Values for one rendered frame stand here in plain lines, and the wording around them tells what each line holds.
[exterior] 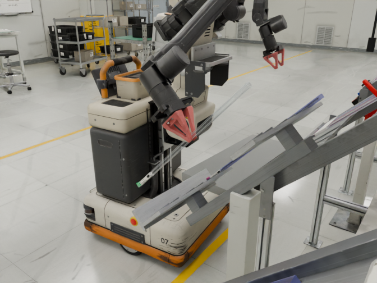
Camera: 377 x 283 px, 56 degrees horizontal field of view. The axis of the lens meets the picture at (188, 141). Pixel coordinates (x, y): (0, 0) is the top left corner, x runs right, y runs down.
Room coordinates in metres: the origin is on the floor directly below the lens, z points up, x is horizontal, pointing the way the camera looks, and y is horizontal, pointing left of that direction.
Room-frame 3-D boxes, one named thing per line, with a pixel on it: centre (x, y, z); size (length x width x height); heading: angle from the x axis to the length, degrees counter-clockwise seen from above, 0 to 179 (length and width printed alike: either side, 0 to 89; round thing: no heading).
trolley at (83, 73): (6.57, 1.90, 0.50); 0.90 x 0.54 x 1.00; 158
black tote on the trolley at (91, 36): (6.55, 1.91, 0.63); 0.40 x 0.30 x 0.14; 158
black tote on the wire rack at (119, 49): (7.49, 1.59, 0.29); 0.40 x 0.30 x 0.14; 144
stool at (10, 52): (5.23, 2.63, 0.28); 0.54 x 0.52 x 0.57; 77
